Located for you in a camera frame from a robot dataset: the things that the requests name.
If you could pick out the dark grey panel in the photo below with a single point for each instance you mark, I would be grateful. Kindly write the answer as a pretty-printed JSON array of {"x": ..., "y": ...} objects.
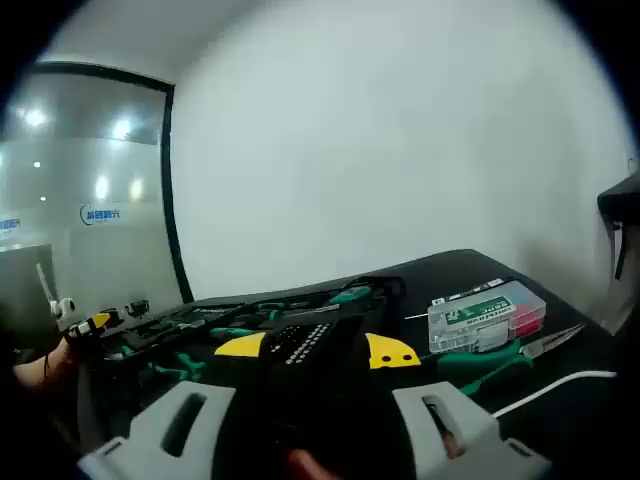
[{"x": 25, "y": 285}]

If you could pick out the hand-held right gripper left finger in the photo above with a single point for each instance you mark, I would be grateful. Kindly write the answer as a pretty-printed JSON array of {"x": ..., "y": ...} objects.
[{"x": 150, "y": 440}]

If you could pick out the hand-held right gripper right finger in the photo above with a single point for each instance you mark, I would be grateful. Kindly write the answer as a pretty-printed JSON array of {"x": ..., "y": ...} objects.
[{"x": 475, "y": 440}]

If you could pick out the black angular panel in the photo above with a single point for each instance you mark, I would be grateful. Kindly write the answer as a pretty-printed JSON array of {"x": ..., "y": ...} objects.
[{"x": 620, "y": 200}]

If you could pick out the clear plastic parts box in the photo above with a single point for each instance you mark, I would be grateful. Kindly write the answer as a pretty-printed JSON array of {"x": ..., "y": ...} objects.
[{"x": 465, "y": 330}]

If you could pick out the person's right hand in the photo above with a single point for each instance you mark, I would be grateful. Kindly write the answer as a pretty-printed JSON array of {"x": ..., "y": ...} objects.
[{"x": 305, "y": 465}]

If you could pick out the black toolbox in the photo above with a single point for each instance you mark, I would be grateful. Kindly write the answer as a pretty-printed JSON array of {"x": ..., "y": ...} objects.
[{"x": 165, "y": 325}]

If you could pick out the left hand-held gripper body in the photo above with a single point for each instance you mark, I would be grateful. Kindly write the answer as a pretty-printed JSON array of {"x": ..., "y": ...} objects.
[{"x": 65, "y": 310}]

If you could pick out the black screwdriver bit holder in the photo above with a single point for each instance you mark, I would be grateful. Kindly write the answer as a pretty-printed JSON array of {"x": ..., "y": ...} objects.
[{"x": 300, "y": 345}]

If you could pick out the black framed glass partition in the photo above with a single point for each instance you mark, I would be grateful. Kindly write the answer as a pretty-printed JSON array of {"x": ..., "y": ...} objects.
[{"x": 100, "y": 150}]

